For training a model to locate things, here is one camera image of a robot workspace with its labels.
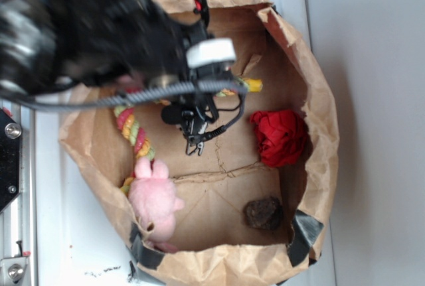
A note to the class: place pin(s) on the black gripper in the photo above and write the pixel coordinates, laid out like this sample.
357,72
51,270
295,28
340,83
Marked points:
186,61

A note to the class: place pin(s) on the multicolored twisted rope toy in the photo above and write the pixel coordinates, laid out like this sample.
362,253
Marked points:
225,100

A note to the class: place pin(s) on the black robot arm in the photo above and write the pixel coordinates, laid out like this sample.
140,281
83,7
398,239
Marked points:
63,55

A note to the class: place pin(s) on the red crumpled cloth ball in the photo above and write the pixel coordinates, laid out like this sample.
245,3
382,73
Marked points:
281,136

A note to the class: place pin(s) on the brown paper bag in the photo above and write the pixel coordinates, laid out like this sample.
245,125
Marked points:
215,246

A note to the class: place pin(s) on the pink plush bunny toy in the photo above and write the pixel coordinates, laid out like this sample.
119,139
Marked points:
153,197

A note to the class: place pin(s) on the dark brown fuzzy ball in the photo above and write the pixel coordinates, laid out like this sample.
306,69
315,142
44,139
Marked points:
264,214

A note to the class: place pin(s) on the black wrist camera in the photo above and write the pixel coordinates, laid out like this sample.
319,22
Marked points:
193,121

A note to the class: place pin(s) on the black metal bracket plate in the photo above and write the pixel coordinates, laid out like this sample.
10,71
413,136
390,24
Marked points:
11,133

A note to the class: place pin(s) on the aluminum frame rail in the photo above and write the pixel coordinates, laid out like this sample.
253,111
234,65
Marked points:
18,221

